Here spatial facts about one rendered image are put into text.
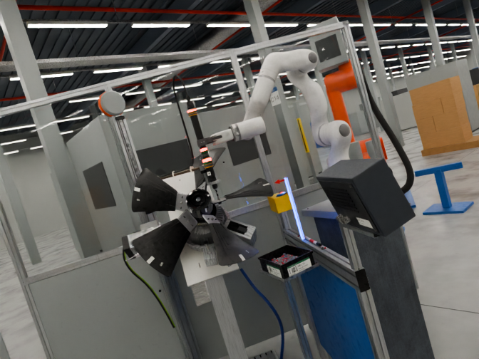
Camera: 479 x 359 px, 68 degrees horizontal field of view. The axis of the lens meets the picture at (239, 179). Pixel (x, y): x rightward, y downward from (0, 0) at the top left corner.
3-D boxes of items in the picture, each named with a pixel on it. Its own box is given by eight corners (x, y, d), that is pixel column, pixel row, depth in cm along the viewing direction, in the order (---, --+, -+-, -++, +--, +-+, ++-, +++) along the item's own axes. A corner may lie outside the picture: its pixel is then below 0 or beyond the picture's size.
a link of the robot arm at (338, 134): (341, 163, 198) (330, 122, 197) (363, 160, 181) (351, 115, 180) (323, 169, 194) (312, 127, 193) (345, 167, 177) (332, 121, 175)
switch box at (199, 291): (196, 297, 213) (184, 262, 211) (210, 292, 214) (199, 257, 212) (197, 306, 198) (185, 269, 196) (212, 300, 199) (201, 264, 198)
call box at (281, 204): (271, 212, 215) (266, 196, 214) (286, 207, 217) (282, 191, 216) (279, 216, 199) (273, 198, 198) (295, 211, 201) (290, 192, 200)
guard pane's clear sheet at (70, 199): (27, 277, 226) (-28, 123, 218) (378, 162, 263) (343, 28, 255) (26, 277, 226) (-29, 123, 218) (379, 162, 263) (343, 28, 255)
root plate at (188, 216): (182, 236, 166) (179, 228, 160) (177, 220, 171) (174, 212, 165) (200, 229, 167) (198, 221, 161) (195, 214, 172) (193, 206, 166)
